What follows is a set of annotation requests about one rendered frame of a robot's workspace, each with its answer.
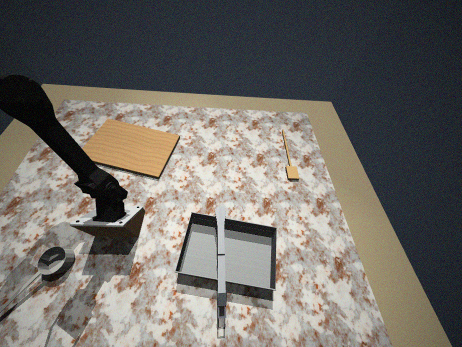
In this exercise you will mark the grey long-handled pan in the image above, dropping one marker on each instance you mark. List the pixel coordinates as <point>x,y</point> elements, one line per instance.
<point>55,260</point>

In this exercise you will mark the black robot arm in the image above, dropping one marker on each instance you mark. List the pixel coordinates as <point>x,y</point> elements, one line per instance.
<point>26,101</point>

